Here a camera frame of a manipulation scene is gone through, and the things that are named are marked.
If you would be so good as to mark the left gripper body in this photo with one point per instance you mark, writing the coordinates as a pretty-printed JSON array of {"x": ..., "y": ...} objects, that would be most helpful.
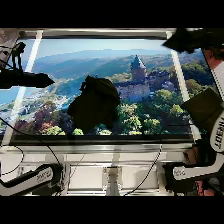
[{"x": 18, "y": 80}]

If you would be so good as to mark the dark olive garment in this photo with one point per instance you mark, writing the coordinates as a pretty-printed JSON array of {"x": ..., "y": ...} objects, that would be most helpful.
[{"x": 95, "y": 106}]

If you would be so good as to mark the olive brown garment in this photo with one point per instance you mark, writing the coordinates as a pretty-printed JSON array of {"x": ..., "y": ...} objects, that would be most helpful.
[{"x": 200, "y": 108}]

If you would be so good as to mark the silver frame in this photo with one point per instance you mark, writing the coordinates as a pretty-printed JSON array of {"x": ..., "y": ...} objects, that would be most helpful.
[{"x": 133, "y": 148}]

